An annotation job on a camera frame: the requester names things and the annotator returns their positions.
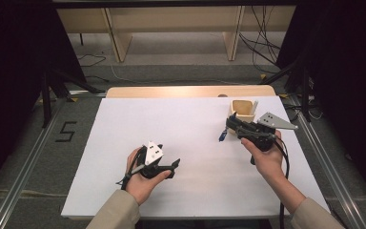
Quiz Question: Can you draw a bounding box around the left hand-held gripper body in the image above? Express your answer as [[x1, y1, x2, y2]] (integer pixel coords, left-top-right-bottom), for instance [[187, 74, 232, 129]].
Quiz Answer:
[[135, 140, 176, 180]]

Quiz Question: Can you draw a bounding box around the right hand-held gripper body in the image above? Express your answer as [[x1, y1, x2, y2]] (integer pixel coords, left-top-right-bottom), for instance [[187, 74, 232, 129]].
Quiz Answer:
[[234, 111, 299, 166]]

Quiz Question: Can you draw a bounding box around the beige pen holder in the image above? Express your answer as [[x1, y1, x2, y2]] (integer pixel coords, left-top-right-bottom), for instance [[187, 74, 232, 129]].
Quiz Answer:
[[228, 99, 257, 135]]

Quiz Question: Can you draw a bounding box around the blue pen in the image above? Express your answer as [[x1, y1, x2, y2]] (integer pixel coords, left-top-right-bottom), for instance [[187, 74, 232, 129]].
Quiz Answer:
[[217, 126, 230, 143]]

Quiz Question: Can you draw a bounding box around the person's right hand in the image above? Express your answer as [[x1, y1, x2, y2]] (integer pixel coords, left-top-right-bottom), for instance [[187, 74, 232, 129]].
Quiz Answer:
[[240, 129, 284, 186]]

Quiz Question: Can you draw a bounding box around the person's left hand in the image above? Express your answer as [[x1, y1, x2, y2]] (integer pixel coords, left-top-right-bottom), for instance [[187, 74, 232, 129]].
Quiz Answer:
[[126, 146, 173, 207]]

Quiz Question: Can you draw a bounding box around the white table board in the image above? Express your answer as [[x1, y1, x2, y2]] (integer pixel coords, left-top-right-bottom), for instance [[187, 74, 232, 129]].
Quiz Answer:
[[60, 95, 332, 220]]

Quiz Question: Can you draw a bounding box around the light wooden table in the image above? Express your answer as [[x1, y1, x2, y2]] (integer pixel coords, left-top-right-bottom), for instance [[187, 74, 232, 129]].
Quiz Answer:
[[105, 84, 277, 99]]

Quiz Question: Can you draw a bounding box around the black tripod stand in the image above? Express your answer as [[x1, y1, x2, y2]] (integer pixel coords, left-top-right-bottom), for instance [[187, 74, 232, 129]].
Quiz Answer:
[[38, 67, 107, 129], [259, 56, 314, 124]]

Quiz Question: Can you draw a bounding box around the black curtain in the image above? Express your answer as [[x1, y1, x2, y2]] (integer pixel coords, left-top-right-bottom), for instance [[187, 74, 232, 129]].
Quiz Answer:
[[0, 0, 88, 199], [275, 0, 366, 201]]

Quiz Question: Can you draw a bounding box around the light wooden background desk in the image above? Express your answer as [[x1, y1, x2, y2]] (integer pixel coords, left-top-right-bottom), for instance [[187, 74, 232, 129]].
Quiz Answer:
[[56, 5, 297, 63]]

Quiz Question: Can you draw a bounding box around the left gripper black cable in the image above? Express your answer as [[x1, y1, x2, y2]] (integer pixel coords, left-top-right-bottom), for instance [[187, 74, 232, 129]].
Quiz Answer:
[[115, 148, 148, 192]]

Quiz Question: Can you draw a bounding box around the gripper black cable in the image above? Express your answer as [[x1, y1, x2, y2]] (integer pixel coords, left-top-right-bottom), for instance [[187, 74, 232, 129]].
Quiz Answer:
[[272, 135, 292, 229], [115, 148, 148, 192]]

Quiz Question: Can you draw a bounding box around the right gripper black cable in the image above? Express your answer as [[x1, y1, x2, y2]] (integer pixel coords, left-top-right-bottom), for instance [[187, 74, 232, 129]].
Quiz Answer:
[[272, 135, 292, 229]]

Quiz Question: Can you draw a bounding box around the cable tangle beside table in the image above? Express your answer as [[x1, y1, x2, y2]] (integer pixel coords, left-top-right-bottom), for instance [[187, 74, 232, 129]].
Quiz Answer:
[[282, 94, 324, 122]]

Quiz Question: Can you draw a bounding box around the aluminium floor rail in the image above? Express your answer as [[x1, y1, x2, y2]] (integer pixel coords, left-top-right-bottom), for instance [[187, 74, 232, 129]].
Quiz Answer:
[[0, 98, 65, 229], [289, 94, 366, 229]]

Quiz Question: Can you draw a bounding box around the black hanging cable bundle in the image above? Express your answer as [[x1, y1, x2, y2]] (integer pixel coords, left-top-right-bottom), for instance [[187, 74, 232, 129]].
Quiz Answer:
[[238, 5, 283, 74]]

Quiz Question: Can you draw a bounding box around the short aluminium rail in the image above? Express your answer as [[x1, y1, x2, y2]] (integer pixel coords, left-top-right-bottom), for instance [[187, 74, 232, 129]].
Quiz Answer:
[[67, 89, 108, 97]]

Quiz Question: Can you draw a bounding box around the black looped floor cable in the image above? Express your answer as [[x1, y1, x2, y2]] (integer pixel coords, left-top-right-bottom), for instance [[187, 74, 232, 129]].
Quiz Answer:
[[76, 52, 108, 69]]

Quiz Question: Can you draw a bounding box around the beige floor cable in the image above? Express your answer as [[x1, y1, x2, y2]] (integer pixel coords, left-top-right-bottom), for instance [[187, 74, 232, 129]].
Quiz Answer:
[[0, 188, 69, 198]]

